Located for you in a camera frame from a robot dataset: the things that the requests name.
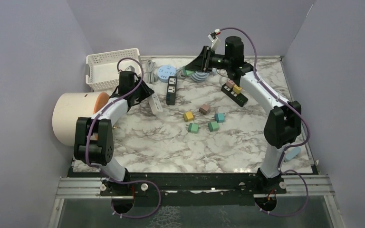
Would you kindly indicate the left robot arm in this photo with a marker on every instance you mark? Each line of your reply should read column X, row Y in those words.
column 94, row 143

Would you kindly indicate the green plug adapter white strip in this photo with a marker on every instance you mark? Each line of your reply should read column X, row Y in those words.
column 193, row 128

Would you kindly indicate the white power strip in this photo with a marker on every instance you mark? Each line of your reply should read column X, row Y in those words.
column 155, row 104

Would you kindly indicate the blue round power socket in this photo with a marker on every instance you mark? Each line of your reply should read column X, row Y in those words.
column 164, row 72

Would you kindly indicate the white plastic basket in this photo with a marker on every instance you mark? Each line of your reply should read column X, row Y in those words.
column 101, row 69

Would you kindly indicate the teal plug adapter round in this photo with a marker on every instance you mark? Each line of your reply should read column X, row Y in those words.
column 219, row 117

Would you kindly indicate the pink plug adapter round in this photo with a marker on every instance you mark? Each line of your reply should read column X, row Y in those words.
column 204, row 109

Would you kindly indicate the light blue small device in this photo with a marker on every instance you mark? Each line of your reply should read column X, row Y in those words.
column 295, row 151

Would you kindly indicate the black power strip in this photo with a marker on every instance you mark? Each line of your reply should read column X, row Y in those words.
column 171, row 90
column 239, row 99

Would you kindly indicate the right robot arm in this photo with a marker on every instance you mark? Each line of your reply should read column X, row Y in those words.
column 283, row 124

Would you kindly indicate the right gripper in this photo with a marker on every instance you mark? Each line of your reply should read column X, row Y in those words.
column 201, row 62

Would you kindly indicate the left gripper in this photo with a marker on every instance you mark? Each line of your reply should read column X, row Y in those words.
column 146, row 91

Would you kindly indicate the cream cylinder container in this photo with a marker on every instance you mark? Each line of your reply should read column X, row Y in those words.
column 71, row 106

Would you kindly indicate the yellow plug adapter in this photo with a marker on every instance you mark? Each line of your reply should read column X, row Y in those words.
column 188, row 116
column 237, row 89

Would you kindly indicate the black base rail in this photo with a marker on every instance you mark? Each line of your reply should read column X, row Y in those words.
column 175, row 189

